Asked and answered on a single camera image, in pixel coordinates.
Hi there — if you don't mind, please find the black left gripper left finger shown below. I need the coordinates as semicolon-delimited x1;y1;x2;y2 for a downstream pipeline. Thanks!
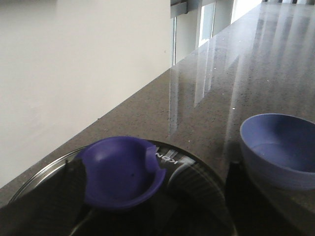
0;160;86;236

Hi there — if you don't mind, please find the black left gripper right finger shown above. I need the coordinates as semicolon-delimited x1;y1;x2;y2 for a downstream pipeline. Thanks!
225;162;303;236

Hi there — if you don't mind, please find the blue plastic bowl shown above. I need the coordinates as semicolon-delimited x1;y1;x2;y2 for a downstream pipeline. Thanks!
240;113;315;191

